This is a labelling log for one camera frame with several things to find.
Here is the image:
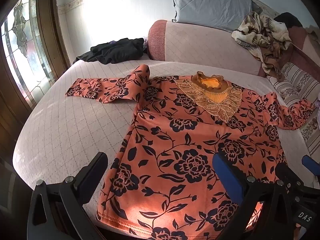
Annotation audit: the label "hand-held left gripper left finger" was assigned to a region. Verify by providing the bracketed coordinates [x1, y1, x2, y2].
[27, 151, 108, 240]

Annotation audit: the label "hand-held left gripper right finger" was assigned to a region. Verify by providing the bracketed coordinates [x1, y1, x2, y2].
[212, 152, 298, 240]

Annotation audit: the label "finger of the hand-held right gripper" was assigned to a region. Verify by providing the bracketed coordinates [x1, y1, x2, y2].
[302, 155, 320, 174]
[275, 162, 304, 189]

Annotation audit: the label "orange black floral shirt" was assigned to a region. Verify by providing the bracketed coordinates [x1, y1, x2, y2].
[65, 64, 316, 240]

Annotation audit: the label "black clothes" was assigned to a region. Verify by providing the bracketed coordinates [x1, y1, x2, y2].
[72, 38, 148, 65]

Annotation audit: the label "pink quilted bed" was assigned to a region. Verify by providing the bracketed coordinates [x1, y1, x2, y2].
[12, 59, 320, 240]

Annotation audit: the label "striped floral pillow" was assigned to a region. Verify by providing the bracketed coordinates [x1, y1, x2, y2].
[267, 62, 320, 155]

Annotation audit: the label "maroon striped cloth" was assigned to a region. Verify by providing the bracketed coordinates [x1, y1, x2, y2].
[287, 26, 320, 68]

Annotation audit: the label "stained glass window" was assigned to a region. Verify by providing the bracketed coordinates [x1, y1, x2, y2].
[0, 0, 57, 105]

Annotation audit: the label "brown cream floral blanket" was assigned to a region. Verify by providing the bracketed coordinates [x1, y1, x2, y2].
[231, 11, 293, 82]

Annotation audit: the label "pink quilted bolster cushion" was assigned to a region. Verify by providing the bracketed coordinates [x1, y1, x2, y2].
[147, 19, 268, 77]

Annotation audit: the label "dark cloth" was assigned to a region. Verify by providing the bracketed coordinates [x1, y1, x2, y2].
[274, 12, 304, 28]

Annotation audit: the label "grey-blue pillow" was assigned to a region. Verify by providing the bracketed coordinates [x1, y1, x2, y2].
[171, 0, 263, 33]

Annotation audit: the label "brown wooden window frame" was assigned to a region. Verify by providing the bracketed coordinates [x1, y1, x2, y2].
[35, 0, 72, 68]

